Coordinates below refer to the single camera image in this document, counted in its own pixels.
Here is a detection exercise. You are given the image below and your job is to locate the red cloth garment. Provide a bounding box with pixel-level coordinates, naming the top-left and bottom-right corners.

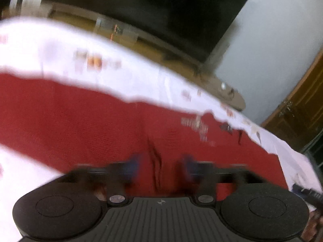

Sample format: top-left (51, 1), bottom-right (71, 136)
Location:
top-left (1, 74), bottom-right (287, 196)

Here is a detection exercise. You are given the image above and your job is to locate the brown wooden door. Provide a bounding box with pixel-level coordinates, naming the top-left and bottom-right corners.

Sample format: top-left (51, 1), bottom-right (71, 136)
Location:
top-left (261, 51), bottom-right (323, 151)

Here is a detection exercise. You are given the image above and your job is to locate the small white object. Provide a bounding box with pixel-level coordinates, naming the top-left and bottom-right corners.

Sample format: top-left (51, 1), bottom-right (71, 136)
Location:
top-left (221, 82), bottom-right (227, 91)

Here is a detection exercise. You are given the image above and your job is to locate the floral white bed sheet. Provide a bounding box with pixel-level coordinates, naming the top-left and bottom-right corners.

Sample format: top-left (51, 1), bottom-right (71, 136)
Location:
top-left (1, 18), bottom-right (322, 241)

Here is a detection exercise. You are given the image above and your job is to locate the wooden tv stand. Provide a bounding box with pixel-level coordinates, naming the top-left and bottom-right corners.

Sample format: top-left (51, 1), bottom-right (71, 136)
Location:
top-left (41, 2), bottom-right (246, 112)

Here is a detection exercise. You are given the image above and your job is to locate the black flat screen television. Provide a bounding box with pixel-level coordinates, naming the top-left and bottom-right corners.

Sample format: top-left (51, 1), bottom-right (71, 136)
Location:
top-left (45, 0), bottom-right (247, 62)

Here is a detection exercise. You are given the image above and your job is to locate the brass door handle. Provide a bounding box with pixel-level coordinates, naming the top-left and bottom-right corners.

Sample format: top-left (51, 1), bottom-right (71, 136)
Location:
top-left (278, 100), bottom-right (295, 117)

